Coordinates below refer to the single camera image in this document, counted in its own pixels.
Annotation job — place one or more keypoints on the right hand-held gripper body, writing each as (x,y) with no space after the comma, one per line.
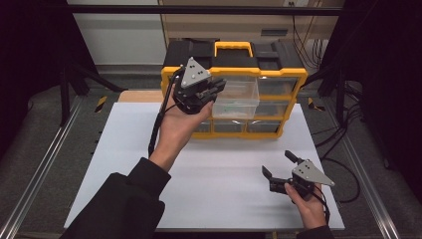
(308,174)

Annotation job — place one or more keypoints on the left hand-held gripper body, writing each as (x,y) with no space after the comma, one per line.
(194,74)

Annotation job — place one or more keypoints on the clear plastic drawer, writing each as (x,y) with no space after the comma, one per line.
(242,98)

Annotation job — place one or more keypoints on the yellow black organizer box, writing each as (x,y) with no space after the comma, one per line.
(282,71)

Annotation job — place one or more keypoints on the person's right hand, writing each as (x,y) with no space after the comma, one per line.
(308,209)

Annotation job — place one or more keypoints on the person's left hand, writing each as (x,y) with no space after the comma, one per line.
(177,129)

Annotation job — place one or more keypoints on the yellow black hazard tape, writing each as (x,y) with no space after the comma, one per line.
(101,104)
(313,104)

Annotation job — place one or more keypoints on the wooden board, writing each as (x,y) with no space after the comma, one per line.
(142,96)

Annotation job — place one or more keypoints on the grid of clear drawers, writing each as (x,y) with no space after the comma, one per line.
(275,86)

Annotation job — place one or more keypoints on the wooden cabinet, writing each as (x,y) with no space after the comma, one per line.
(225,25)

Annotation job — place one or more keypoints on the black metal stand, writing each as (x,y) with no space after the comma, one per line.
(339,99)
(64,96)

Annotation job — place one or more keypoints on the black curtain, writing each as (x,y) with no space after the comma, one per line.
(30,59)
(388,83)

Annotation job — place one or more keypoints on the aluminium rail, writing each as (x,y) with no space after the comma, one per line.
(368,186)
(43,166)

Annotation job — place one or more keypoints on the black frame bar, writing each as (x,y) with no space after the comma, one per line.
(199,10)

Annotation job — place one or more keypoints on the white wall socket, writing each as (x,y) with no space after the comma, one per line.
(298,3)

